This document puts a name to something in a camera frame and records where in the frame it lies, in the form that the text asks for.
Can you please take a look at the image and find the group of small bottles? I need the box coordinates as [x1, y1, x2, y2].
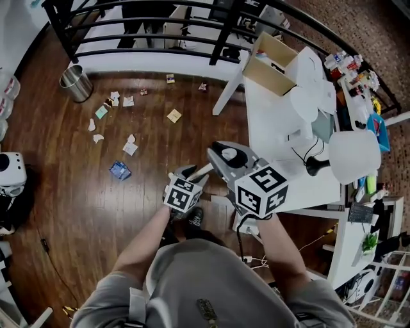
[324, 51, 381, 90]

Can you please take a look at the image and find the person's leg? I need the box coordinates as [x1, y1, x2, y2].
[159, 209, 186, 249]
[184, 207, 231, 249]

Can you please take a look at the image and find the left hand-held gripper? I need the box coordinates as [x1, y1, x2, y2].
[163, 164, 210, 220]

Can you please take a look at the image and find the blue plastic tray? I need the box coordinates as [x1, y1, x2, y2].
[366, 113, 391, 153]

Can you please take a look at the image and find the white shade desk lamp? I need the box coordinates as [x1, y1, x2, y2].
[306, 129, 382, 186]

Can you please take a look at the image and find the stainless steel bin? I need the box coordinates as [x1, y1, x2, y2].
[59, 64, 94, 103]

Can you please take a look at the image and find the small green potted plant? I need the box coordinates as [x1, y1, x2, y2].
[361, 232, 379, 256]

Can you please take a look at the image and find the white round appliance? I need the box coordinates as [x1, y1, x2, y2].
[344, 268, 381, 305]

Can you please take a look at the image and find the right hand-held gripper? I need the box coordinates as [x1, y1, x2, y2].
[206, 140, 289, 218]

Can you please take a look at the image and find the black metal railing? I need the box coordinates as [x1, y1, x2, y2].
[41, 0, 403, 115]

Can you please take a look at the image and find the light green bottle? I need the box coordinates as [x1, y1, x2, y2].
[366, 172, 379, 195]

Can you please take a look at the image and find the person's left leg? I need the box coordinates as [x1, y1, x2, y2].
[159, 209, 186, 249]

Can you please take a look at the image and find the paper litter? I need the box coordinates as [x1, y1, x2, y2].
[87, 73, 209, 181]

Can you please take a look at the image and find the person's right forearm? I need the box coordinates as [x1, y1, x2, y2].
[256, 213, 311, 291]

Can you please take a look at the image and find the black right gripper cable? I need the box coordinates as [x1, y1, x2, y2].
[236, 213, 273, 262]

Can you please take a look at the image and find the large white table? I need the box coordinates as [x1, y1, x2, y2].
[212, 46, 342, 225]

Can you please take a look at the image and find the person's grey shirt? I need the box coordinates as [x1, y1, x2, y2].
[70, 238, 356, 328]

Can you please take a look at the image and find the person's right leg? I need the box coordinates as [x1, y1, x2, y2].
[184, 207, 231, 249]

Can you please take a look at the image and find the black power adapter cable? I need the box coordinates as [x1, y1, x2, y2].
[40, 229, 79, 308]

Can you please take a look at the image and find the person's left forearm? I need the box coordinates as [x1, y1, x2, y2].
[111, 204, 172, 279]

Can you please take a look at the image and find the open brown cardboard box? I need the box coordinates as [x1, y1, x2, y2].
[242, 31, 299, 97]

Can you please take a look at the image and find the yellow black hazard tape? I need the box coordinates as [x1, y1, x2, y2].
[320, 224, 339, 240]

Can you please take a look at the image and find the black keyboard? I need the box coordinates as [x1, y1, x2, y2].
[347, 201, 375, 224]

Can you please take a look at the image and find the dark metal chest tag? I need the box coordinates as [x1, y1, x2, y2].
[196, 298, 218, 321]

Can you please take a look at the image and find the white desk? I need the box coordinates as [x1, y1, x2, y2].
[300, 195, 405, 289]

